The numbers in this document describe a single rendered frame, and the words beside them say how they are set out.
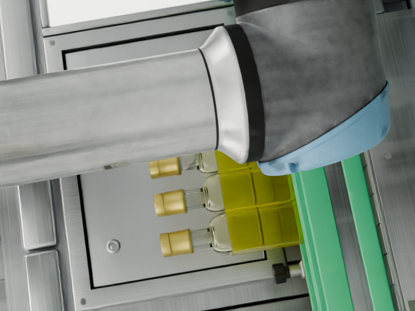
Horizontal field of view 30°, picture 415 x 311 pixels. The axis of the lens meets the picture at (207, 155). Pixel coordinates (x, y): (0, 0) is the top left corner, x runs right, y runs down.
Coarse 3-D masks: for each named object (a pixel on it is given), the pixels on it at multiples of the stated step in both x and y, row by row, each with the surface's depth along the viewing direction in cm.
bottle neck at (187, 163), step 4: (180, 156) 112; (184, 156) 112; (188, 156) 112; (192, 156) 112; (180, 160) 112; (184, 160) 112; (188, 160) 112; (192, 160) 112; (180, 164) 112; (184, 164) 112; (188, 164) 112; (192, 164) 112; (180, 168) 112; (184, 168) 112; (188, 168) 112; (192, 168) 112; (196, 168) 112; (184, 172) 113
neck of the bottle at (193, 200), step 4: (184, 192) 111; (188, 192) 111; (192, 192) 111; (196, 192) 110; (200, 192) 110; (188, 196) 110; (192, 196) 110; (196, 196) 110; (200, 196) 110; (188, 200) 110; (192, 200) 110; (196, 200) 110; (200, 200) 110; (188, 204) 110; (192, 204) 110; (196, 204) 110; (200, 204) 110; (188, 208) 110; (192, 208) 111; (196, 208) 111; (200, 208) 111
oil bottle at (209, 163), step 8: (208, 152) 111; (216, 152) 110; (200, 160) 111; (208, 160) 110; (216, 160) 110; (224, 160) 110; (232, 160) 110; (200, 168) 111; (208, 168) 110; (216, 168) 110; (224, 168) 110; (232, 168) 110
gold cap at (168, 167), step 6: (150, 162) 112; (156, 162) 112; (162, 162) 112; (168, 162) 112; (174, 162) 112; (150, 168) 112; (156, 168) 112; (162, 168) 112; (168, 168) 112; (174, 168) 112; (150, 174) 112; (156, 174) 112; (162, 174) 112; (168, 174) 112; (174, 174) 112; (180, 174) 113
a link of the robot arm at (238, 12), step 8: (224, 0) 65; (232, 0) 66; (240, 0) 63; (248, 0) 62; (256, 0) 61; (264, 0) 61; (272, 0) 60; (280, 0) 60; (288, 0) 60; (296, 0) 60; (240, 8) 63; (248, 8) 62; (256, 8) 61; (264, 8) 61
